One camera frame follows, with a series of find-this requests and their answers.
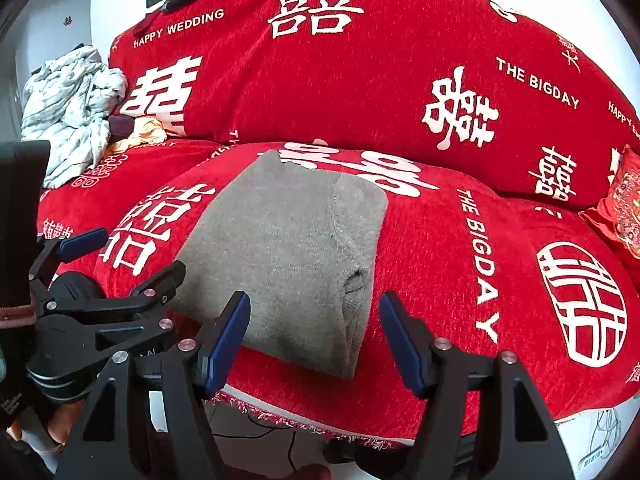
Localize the red printed sofa backrest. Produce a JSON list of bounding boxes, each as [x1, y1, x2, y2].
[[108, 0, 640, 212]]

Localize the dark maroon cloth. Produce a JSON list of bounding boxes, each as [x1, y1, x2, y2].
[[108, 114, 134, 142]]

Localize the grey knit sweater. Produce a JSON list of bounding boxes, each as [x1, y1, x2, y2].
[[167, 150, 390, 380]]

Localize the black cable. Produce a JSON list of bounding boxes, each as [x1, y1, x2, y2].
[[214, 400, 302, 467]]

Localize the red printed sofa seat cover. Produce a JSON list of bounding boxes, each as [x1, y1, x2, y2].
[[36, 139, 640, 448]]

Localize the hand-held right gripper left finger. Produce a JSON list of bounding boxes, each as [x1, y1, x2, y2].
[[54, 290, 251, 480]]

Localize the person's left hand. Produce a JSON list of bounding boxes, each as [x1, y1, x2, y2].
[[10, 400, 84, 448]]

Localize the white cable bundle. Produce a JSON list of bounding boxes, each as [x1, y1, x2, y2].
[[574, 407, 627, 480]]

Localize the red embroidered cushion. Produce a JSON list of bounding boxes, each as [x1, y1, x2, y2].
[[579, 145, 640, 262]]

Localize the orange crumpled cloth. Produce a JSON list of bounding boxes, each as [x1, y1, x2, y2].
[[106, 117, 169, 157]]

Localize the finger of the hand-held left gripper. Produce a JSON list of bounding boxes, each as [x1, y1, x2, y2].
[[112, 259, 187, 311], [29, 227, 110, 287]]

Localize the pale striped crumpled cloth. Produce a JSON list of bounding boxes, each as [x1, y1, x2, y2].
[[21, 46, 129, 189]]

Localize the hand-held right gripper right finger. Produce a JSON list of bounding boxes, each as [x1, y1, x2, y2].
[[378, 291, 576, 480]]

